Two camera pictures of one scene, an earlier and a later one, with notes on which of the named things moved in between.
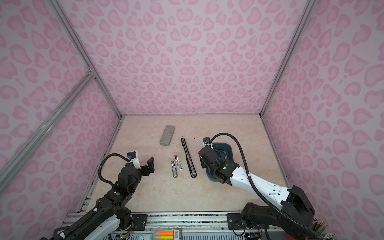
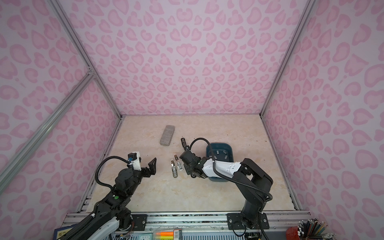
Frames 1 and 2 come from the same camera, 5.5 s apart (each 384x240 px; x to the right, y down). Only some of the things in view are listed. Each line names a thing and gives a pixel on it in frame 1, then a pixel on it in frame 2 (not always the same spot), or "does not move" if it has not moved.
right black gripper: (202, 162) → (186, 167)
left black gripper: (151, 168) does not move
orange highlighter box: (176, 234) does not move
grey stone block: (167, 135) does not move
